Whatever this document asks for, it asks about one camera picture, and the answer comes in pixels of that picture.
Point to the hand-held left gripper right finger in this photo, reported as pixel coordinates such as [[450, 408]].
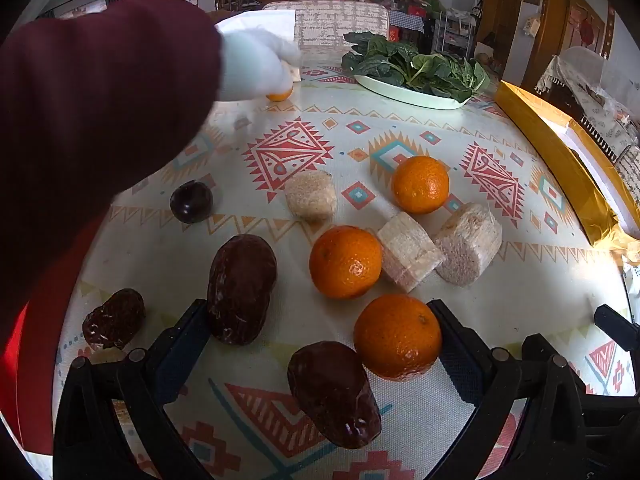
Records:
[[460, 365]]

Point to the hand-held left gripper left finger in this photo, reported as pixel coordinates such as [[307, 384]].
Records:
[[182, 355]]

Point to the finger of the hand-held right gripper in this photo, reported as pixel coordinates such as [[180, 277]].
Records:
[[617, 326]]

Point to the large orange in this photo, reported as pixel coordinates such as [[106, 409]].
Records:
[[397, 337], [345, 262], [420, 184]]

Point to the brown date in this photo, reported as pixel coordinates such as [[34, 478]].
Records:
[[114, 319], [334, 394], [241, 287]]

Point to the dark purple plum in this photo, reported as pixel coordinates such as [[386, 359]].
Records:
[[191, 201]]

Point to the red tray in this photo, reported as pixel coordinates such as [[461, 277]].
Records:
[[25, 360]]

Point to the another person's forearm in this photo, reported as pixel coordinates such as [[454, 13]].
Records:
[[100, 110]]

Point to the gold cardboard box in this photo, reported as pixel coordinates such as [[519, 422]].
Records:
[[550, 160]]

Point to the chair with lace cover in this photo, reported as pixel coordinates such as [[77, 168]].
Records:
[[575, 67]]

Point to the patterned tablecloth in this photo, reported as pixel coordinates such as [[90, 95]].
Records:
[[350, 125]]

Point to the small orange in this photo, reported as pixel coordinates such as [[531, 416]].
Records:
[[279, 95]]

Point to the pale green oval plate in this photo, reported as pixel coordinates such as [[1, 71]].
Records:
[[400, 94]]

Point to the plate of green leaves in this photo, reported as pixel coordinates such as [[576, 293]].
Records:
[[420, 65]]

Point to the wide wooden door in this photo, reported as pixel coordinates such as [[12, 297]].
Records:
[[575, 25]]

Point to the narrow wooden door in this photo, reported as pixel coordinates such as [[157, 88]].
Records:
[[502, 15]]

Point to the metal storage rack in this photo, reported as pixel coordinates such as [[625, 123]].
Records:
[[457, 30]]

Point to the white box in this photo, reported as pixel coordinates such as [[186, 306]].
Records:
[[265, 22]]

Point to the chair with patterned cover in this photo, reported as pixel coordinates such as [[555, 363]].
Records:
[[340, 22]]

